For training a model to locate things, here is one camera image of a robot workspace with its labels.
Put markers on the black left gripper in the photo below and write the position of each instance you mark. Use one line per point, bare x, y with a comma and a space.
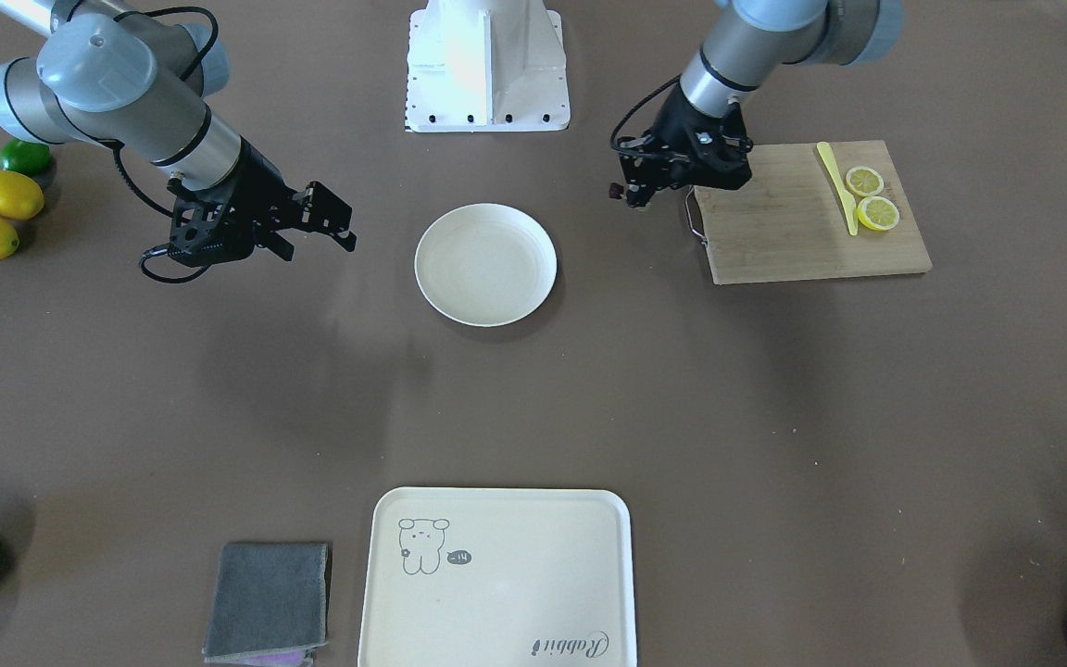
679, 118

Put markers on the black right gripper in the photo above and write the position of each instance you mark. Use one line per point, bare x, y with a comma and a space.
264, 190

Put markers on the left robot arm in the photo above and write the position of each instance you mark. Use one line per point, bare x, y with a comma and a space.
751, 39

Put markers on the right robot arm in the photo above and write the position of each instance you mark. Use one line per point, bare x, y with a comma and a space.
112, 76

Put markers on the cream rabbit tray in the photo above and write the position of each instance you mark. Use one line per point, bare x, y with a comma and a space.
499, 577

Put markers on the wooden cutting board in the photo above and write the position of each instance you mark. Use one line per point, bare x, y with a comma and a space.
787, 225

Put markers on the cream round plate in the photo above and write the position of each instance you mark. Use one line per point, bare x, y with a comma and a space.
485, 265

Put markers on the yellow plastic knife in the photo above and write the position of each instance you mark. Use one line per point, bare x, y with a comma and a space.
848, 201

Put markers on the upper lemon slice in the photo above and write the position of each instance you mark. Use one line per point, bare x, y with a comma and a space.
864, 181

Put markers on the lemon slice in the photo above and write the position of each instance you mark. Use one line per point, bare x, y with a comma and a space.
878, 213
864, 181

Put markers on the lower lemon slice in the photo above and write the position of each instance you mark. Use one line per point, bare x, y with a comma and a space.
878, 213

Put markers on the green lime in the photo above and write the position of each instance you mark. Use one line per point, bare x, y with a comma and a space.
25, 157

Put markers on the grey folded cloth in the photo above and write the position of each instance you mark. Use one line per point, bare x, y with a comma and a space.
269, 604

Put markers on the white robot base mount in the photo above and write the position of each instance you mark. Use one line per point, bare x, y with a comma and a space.
486, 66

